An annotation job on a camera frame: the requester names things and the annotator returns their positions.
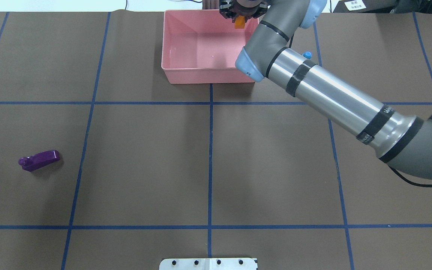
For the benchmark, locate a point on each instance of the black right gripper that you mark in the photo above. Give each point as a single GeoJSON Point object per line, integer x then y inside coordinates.
{"type": "Point", "coordinates": [230, 11]}

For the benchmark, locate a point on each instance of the orange block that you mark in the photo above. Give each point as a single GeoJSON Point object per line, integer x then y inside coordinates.
{"type": "Point", "coordinates": [239, 22]}

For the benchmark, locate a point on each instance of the purple block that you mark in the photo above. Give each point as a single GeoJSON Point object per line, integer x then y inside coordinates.
{"type": "Point", "coordinates": [40, 160]}

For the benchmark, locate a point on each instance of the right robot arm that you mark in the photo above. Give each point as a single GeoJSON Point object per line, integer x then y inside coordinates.
{"type": "Point", "coordinates": [403, 143]}

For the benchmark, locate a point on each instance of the pink plastic box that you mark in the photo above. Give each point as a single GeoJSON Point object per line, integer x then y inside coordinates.
{"type": "Point", "coordinates": [201, 47]}

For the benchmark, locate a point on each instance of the dark box with label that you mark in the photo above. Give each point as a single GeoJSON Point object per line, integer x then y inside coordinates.
{"type": "Point", "coordinates": [364, 6]}

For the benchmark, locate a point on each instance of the small blue block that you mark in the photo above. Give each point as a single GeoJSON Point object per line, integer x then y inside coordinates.
{"type": "Point", "coordinates": [307, 55]}

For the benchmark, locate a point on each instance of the aluminium frame post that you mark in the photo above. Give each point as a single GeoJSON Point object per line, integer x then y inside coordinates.
{"type": "Point", "coordinates": [210, 4]}

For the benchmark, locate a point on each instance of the white metal base plate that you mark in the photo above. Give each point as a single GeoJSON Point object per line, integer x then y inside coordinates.
{"type": "Point", "coordinates": [209, 264]}

